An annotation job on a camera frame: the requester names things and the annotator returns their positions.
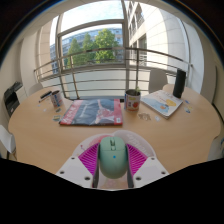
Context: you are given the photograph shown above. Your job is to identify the black cylindrical speaker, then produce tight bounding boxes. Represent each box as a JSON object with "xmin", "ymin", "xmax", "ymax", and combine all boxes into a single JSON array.
[{"xmin": 172, "ymin": 68, "xmax": 187, "ymax": 99}]

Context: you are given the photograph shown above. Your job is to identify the mint green computer mouse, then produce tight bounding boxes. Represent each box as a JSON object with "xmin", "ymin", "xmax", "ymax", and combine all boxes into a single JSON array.
[{"xmin": 98, "ymin": 135, "xmax": 129, "ymax": 180}]

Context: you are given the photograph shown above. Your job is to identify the white printed mug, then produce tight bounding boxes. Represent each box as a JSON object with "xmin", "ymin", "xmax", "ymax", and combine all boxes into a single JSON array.
[{"xmin": 50, "ymin": 89, "xmax": 65, "ymax": 109}]

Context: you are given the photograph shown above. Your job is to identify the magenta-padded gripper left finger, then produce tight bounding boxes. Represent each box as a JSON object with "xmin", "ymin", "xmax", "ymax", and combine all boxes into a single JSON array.
[{"xmin": 55, "ymin": 142, "xmax": 101, "ymax": 189}]

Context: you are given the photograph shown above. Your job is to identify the dark red magazine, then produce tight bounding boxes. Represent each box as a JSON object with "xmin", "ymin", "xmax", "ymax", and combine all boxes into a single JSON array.
[{"xmin": 59, "ymin": 98, "xmax": 124, "ymax": 127}]

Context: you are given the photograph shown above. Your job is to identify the black marker pen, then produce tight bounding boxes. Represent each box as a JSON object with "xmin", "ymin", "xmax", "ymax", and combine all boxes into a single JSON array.
[{"xmin": 38, "ymin": 90, "xmax": 53, "ymax": 103}]

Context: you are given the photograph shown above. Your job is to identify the white chair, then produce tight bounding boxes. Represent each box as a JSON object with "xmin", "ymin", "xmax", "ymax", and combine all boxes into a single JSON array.
[
  {"xmin": 0, "ymin": 124, "xmax": 17, "ymax": 154},
  {"xmin": 148, "ymin": 68, "xmax": 169, "ymax": 94},
  {"xmin": 28, "ymin": 82, "xmax": 44, "ymax": 96}
]

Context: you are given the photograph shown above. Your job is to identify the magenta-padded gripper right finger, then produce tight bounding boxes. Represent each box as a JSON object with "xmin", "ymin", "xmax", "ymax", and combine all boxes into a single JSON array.
[{"xmin": 125, "ymin": 142, "xmax": 170, "ymax": 189}]

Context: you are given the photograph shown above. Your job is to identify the metal balcony railing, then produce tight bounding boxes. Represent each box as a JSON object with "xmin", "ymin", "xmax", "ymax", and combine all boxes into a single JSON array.
[{"xmin": 33, "ymin": 46, "xmax": 194, "ymax": 99}]

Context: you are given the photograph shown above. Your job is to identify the light blue picture book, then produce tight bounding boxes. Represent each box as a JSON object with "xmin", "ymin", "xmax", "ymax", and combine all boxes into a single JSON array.
[{"xmin": 140, "ymin": 89, "xmax": 184, "ymax": 120}]

